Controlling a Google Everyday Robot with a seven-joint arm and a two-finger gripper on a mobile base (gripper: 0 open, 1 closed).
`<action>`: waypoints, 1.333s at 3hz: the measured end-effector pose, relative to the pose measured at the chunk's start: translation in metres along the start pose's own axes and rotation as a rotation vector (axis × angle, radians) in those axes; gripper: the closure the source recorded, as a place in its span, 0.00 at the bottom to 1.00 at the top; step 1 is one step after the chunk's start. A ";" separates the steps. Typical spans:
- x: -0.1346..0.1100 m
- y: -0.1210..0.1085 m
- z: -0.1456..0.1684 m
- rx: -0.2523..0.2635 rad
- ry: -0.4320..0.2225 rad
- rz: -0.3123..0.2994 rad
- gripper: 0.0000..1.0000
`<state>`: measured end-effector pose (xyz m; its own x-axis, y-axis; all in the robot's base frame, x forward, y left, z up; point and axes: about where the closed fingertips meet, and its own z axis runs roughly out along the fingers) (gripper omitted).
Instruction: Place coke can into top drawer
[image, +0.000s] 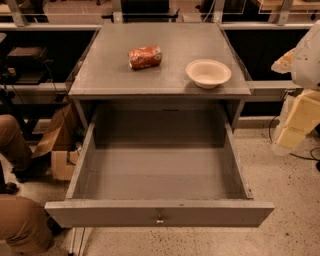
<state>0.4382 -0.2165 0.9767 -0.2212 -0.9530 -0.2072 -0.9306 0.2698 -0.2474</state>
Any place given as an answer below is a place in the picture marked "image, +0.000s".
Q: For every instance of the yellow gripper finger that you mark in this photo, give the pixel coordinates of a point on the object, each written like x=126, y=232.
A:
x=284, y=63
x=290, y=138

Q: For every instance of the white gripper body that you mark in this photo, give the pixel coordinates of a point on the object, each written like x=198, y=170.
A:
x=308, y=65

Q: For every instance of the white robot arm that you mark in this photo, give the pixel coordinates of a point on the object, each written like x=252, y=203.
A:
x=305, y=73

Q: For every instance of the open grey top drawer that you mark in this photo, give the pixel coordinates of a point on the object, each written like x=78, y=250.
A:
x=138, y=163

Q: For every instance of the metal drawer knob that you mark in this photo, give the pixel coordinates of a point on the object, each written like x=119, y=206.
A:
x=159, y=220

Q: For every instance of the white paper bowl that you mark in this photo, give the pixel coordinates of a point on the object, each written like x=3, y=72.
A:
x=208, y=74

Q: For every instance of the brown cardboard box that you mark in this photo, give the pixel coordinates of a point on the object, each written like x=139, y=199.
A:
x=58, y=142

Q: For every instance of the black shoe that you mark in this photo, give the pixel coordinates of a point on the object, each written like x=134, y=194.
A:
x=37, y=168

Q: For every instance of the dark equipment on left shelf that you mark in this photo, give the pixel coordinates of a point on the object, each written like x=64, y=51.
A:
x=25, y=66

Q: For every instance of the person leg brown trousers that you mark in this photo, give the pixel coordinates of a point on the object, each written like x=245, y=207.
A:
x=12, y=144
x=23, y=225

